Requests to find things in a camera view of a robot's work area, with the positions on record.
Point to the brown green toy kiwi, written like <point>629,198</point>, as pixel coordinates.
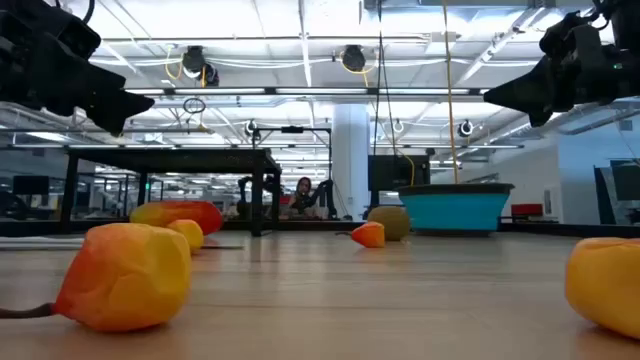
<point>397,220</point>

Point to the black monitor on stand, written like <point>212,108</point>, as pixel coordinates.
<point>395,172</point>

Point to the white round column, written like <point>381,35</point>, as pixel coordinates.
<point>350,160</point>

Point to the black background robot arm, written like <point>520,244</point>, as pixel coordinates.
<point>242,195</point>
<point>327,192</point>

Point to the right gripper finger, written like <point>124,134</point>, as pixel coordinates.
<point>540,112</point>
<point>530,85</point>

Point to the blue collapsible bowl grey rim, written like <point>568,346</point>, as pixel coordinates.
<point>455,212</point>

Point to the dark wall screen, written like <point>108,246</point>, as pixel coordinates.
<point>627,182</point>

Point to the long ceiling light strip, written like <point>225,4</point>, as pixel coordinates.
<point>320,91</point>

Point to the black perforated riser shelf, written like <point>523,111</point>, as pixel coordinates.
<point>175,160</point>

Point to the silver ceiling duct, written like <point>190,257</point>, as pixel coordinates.
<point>605,119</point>

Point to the person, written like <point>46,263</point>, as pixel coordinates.
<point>303,190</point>

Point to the small orange yellow toy pear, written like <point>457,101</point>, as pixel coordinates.
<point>371,235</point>
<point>190,232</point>
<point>125,280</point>
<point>605,285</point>

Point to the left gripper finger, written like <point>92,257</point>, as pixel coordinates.
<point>117,92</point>
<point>117,117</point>

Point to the red yellow toy mango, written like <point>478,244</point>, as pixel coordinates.
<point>185,214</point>

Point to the black camera rig frame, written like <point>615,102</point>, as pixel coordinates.
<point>292,129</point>

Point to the red box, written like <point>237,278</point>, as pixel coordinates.
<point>526,210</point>

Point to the black desktop monitor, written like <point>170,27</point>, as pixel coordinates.
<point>30,185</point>

